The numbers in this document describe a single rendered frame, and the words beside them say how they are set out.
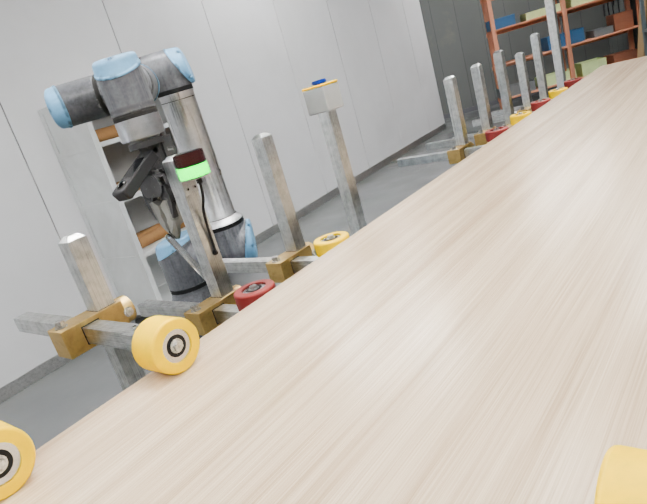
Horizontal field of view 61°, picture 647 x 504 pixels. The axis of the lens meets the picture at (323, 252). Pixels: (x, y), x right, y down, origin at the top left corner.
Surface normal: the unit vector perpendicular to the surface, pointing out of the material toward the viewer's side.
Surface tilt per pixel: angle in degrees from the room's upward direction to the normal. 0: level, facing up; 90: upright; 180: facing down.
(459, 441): 0
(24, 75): 90
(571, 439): 0
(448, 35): 90
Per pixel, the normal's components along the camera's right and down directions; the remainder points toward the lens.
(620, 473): -0.39, -0.82
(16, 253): 0.80, -0.06
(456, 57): -0.05, 0.31
